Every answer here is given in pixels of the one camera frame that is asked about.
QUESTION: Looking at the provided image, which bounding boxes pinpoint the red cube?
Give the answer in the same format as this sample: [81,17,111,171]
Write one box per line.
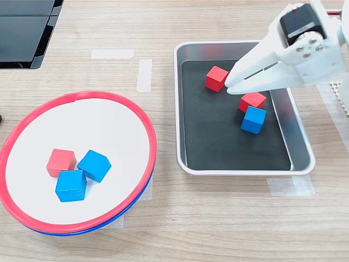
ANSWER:
[205,65,229,93]
[45,148,77,178]
[238,92,267,113]

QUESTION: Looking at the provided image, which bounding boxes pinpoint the blue cube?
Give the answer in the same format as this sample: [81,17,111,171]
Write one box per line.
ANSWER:
[55,169,87,203]
[240,106,267,135]
[76,149,112,183]

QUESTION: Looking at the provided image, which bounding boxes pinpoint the red-rimmed white plate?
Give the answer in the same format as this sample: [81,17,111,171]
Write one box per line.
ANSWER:
[0,91,158,234]

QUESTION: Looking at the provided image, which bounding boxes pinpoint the pale perforated plate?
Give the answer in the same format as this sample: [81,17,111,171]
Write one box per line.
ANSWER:
[328,80,349,118]

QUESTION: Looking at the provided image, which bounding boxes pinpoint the long clear tape strip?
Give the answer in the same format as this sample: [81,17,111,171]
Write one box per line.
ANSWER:
[316,81,349,153]

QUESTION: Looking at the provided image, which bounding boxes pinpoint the steel tray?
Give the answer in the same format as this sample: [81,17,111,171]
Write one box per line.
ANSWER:
[173,40,316,176]

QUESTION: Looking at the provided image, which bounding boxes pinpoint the black mat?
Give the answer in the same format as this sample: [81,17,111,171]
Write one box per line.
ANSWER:
[181,59,292,171]

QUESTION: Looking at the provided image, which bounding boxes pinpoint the black glossy flat device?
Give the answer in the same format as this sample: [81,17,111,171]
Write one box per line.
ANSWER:
[0,0,65,70]

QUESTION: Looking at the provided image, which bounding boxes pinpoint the blue-rimmed white plate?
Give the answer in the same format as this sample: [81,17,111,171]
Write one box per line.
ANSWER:
[27,163,157,237]

